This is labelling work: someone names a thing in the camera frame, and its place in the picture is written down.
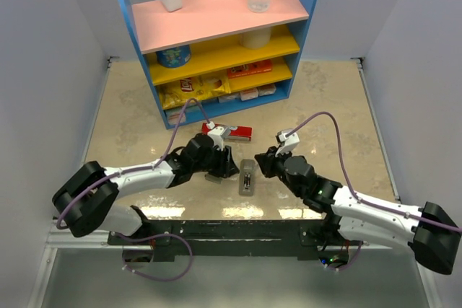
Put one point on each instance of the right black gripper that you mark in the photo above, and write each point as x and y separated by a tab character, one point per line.
268	161

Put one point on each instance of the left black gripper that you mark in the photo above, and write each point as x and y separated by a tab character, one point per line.
226	166

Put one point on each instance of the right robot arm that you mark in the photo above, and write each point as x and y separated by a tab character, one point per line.
427	231

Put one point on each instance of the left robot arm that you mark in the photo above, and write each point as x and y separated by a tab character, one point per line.
86	202

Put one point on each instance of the red toothpaste box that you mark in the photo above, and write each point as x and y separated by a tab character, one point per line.
239	133

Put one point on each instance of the green tissue pack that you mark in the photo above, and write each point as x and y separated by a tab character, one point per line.
192	108

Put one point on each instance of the yellow chips bag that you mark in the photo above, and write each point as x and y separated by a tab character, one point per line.
201	87

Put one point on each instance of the orange flat box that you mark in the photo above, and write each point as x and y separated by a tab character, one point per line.
257	67

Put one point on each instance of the blue shelf unit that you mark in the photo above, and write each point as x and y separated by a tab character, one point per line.
212	29

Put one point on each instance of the blue round tin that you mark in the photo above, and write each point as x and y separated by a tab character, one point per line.
175	57

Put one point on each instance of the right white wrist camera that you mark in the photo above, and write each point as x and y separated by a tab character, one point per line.
287	141

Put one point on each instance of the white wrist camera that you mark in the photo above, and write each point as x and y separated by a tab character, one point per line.
287	141
218	133

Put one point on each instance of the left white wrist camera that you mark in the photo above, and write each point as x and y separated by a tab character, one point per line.
218	133

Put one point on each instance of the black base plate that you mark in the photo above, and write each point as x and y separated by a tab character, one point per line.
295	238

